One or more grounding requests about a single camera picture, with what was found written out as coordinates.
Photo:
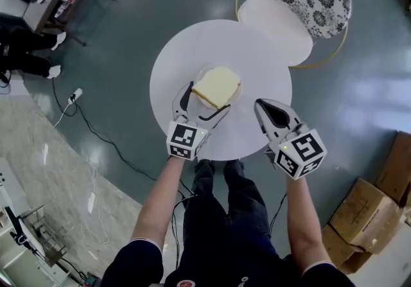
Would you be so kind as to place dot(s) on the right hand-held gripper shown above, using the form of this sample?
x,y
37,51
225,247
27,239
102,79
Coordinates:
x,y
303,154

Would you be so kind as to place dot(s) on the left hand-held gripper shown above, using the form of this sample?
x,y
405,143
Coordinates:
x,y
183,138

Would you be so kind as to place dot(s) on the pale yellow bread slice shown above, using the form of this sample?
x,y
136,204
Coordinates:
x,y
216,85

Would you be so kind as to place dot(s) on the clear glass plate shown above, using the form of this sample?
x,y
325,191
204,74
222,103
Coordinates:
x,y
235,97

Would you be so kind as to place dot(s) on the person's left forearm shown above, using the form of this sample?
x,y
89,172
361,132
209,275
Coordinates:
x,y
157,202

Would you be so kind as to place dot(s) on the person's right forearm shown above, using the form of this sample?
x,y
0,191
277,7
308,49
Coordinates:
x,y
303,224

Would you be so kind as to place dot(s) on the white round table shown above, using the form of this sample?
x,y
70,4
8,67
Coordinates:
x,y
250,64

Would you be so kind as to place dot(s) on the person's dark trousers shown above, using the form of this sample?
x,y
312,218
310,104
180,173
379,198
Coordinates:
x,y
224,215

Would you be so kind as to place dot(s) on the white power strip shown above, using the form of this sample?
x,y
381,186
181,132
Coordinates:
x,y
76,94

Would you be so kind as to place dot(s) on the brown cardboard box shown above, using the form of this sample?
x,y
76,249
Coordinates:
x,y
340,250
366,215
396,170

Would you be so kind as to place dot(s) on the person's dark blue shirt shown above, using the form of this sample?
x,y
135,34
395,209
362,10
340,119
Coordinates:
x,y
135,263

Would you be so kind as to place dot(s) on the pink and white packets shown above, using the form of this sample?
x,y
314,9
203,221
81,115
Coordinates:
x,y
64,4

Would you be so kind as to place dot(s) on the metal rack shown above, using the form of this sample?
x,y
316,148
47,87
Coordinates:
x,y
45,237

